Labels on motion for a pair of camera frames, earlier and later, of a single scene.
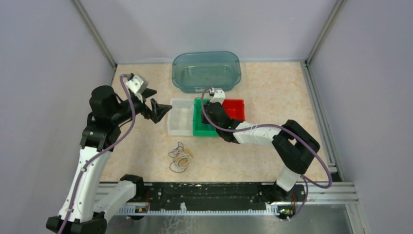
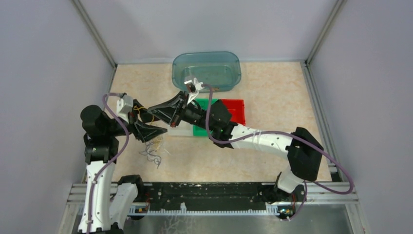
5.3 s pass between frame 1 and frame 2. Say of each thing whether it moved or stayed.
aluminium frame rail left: stayed
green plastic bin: stayed
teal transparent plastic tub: stayed
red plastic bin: stayed
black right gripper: moved
